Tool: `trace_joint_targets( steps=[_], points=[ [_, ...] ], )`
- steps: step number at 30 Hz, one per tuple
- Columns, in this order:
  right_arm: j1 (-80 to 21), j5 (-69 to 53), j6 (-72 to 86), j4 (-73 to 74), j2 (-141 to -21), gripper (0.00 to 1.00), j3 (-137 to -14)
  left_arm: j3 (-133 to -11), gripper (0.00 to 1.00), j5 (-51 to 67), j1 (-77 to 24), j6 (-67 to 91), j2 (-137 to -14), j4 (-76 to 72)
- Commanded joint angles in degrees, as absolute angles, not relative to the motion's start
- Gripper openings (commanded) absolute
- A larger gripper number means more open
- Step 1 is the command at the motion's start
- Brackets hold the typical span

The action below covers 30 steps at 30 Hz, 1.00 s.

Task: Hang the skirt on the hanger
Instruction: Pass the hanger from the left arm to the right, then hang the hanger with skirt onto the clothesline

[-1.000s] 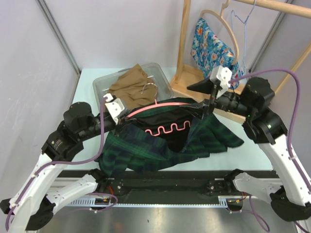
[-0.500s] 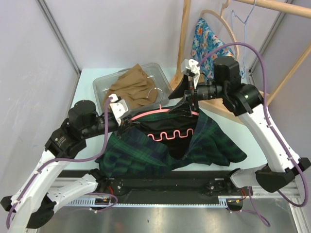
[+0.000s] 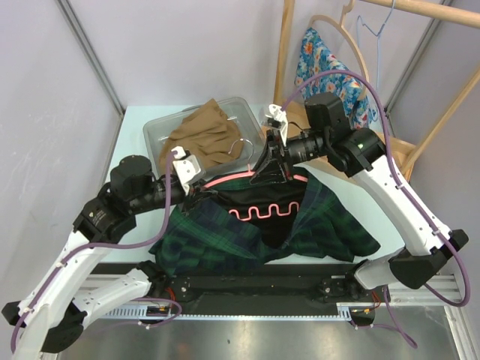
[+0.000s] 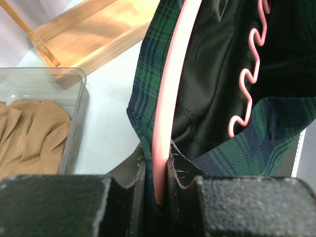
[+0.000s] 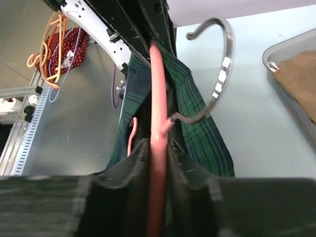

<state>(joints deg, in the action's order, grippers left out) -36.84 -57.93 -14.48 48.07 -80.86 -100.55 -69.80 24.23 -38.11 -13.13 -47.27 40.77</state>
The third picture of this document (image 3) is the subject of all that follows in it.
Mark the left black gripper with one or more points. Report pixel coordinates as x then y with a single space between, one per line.
182 194

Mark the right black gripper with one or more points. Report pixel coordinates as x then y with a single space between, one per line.
269 167

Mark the pink plastic hanger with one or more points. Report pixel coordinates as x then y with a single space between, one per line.
253 211

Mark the green plaid garment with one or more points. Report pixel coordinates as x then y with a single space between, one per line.
208 237

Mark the tan garment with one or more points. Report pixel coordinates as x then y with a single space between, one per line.
208 134

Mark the blue floral skirt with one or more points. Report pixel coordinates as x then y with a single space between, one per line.
316 57

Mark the blue wire hanger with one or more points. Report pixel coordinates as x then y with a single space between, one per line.
362 26

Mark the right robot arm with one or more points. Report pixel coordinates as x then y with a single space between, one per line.
428 243

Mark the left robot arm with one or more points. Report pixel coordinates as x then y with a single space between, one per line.
56 313

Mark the wooden clothes rack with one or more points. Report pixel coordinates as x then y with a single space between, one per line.
404 153

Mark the clear plastic tray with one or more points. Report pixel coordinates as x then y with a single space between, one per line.
157 131

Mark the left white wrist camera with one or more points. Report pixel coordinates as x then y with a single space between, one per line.
187 167

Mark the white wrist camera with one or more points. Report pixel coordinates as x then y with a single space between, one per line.
187 167
274 117

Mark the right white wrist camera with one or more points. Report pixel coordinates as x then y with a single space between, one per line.
274 117

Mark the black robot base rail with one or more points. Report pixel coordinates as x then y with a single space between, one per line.
272 291

